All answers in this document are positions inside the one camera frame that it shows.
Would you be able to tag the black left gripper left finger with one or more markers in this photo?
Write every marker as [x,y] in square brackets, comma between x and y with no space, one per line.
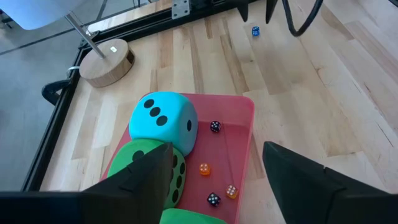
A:
[149,180]

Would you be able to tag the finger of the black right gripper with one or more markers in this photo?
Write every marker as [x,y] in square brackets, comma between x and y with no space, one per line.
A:
[244,7]
[271,9]

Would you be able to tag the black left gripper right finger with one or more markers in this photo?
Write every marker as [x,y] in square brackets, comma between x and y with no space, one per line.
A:
[304,193]

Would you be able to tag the small blue die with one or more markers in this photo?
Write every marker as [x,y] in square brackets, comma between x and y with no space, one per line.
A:
[255,30]

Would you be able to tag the large green foam die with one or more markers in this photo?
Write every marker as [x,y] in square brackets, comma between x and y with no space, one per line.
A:
[124,155]
[189,217]

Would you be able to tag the small orange translucent die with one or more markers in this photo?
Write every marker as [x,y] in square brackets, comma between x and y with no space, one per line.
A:
[204,169]

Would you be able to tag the large teal foam die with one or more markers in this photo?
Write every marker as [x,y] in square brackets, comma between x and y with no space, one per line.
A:
[168,124]

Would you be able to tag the small dark die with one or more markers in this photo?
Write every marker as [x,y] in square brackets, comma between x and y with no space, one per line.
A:
[215,126]
[214,199]

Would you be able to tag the small peach die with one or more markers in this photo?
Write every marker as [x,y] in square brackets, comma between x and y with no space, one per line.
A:
[232,191]

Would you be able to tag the pink translucent plastic bin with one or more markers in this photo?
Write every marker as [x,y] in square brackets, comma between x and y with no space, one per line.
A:
[230,149]

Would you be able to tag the white plastic cup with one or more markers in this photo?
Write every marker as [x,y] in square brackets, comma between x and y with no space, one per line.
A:
[105,65]

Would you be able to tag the black aluminium table frame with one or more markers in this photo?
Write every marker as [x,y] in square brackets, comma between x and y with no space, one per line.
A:
[54,124]

